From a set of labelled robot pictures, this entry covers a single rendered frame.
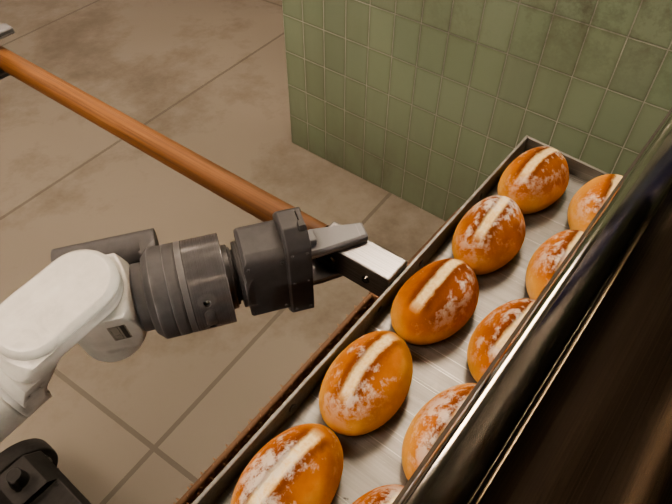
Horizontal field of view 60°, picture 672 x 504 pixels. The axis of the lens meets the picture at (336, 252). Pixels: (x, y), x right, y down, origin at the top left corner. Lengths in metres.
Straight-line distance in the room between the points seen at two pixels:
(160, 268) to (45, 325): 0.10
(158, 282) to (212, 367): 1.41
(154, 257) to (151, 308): 0.05
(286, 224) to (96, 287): 0.17
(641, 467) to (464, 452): 0.08
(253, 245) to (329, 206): 1.83
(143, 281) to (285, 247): 0.13
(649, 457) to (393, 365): 0.24
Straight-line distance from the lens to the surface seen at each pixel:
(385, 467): 0.48
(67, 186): 2.70
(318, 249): 0.55
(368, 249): 0.56
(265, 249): 0.53
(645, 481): 0.26
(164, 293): 0.53
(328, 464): 0.44
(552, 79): 1.84
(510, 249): 0.59
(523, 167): 0.65
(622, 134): 1.84
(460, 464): 0.21
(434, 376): 0.52
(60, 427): 1.97
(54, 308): 0.52
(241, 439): 0.99
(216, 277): 0.52
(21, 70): 0.94
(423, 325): 0.51
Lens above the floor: 1.63
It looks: 48 degrees down
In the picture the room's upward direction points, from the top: straight up
